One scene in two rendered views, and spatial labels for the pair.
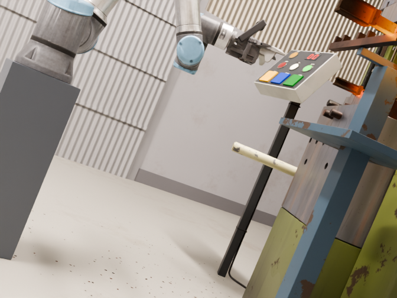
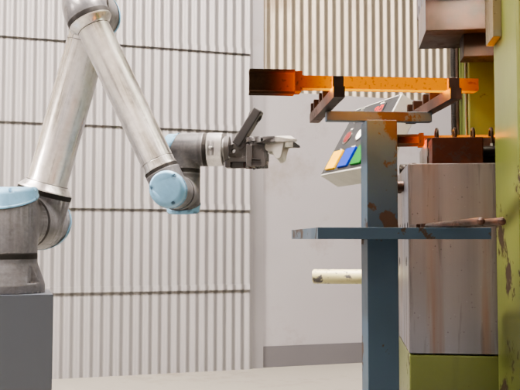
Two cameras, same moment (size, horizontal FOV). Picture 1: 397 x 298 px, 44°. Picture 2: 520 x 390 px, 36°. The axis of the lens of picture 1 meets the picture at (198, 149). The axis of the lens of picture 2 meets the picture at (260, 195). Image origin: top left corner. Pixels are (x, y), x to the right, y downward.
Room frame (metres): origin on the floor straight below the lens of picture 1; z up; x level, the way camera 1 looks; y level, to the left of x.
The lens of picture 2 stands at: (-0.26, -0.46, 0.74)
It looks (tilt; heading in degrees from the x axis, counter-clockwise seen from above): 3 degrees up; 11
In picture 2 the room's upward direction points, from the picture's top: straight up
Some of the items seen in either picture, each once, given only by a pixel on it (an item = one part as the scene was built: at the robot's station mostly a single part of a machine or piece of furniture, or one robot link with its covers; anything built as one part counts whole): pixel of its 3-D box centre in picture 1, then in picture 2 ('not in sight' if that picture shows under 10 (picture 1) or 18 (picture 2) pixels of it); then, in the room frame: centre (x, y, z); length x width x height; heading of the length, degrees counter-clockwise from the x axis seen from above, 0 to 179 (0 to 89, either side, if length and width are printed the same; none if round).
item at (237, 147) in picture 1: (277, 164); (384, 276); (2.24, -0.36, 0.62); 0.44 x 0.05 x 0.05; 95
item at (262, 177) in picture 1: (263, 175); not in sight; (2.45, -0.35, 0.54); 0.04 x 0.04 x 1.08; 5
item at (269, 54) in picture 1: (270, 54); (279, 147); (1.78, -0.11, 0.98); 0.09 x 0.03 x 0.06; 59
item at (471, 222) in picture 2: not in sight; (448, 224); (1.23, -0.51, 0.76); 0.60 x 0.04 x 0.01; 10
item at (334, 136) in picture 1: (357, 147); (379, 234); (1.31, -0.39, 0.75); 0.40 x 0.30 x 0.02; 15
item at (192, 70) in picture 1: (189, 55); (183, 191); (1.81, 0.16, 0.86); 0.12 x 0.09 x 0.12; 4
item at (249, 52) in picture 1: (244, 48); (247, 152); (1.84, -0.01, 0.97); 0.12 x 0.08 x 0.09; 95
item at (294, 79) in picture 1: (293, 81); (360, 155); (2.30, -0.29, 1.01); 0.07 x 0.05 x 0.07; 30
